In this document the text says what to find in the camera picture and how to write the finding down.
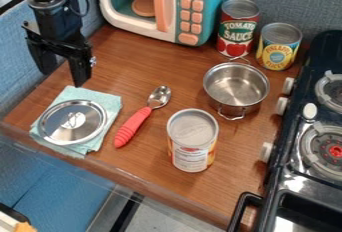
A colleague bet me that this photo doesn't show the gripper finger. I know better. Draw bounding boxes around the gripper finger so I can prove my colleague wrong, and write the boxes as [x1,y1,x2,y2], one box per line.
[65,53,95,88]
[25,37,61,76]

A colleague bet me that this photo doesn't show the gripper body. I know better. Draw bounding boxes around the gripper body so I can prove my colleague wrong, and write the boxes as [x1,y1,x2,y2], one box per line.
[20,0,94,60]

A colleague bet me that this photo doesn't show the silver pot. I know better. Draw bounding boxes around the silver pot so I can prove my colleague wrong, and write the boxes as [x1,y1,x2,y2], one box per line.
[201,55,272,122]

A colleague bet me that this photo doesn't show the light blue cloth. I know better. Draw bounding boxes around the light blue cloth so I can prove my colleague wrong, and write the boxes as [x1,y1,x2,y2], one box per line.
[28,85,123,160]

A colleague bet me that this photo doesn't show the silver lid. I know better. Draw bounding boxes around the silver lid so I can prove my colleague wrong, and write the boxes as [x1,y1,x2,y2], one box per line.
[36,99,110,147]

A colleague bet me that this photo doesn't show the toy microwave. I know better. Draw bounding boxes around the toy microwave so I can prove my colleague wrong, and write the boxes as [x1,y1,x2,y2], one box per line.
[92,0,230,47]

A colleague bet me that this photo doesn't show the orange and white can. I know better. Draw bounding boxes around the orange and white can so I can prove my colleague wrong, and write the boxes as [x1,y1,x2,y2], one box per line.
[165,107,221,174]

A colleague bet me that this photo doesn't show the red tomato can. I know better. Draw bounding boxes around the red tomato can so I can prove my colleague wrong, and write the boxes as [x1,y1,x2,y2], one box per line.
[215,0,262,59]

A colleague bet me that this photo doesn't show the yellow pineapple can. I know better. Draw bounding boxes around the yellow pineapple can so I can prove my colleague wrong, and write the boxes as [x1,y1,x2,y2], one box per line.
[255,21,305,72]

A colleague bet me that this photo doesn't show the toy stove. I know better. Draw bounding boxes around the toy stove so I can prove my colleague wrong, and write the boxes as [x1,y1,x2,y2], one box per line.
[225,29,342,232]

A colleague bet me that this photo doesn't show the red handled spoon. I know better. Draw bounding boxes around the red handled spoon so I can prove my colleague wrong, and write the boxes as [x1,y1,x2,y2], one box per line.
[113,85,174,149]

